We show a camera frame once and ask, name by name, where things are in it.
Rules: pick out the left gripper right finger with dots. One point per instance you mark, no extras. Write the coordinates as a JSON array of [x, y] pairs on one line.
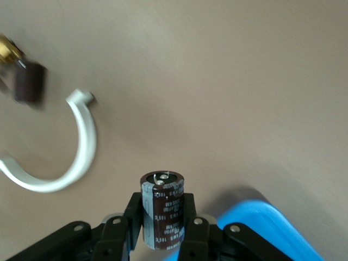
[[194, 233]]

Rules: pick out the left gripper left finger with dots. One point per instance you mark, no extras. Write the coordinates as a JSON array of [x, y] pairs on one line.
[[134, 217]]

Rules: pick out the short printed dark brown capacitor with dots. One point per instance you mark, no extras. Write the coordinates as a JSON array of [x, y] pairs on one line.
[[166, 212]]

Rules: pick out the long dark brown capacitor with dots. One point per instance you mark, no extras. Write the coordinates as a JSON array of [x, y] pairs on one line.
[[30, 81]]

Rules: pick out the blue plastic tray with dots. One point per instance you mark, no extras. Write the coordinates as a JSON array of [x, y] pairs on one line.
[[272, 231]]

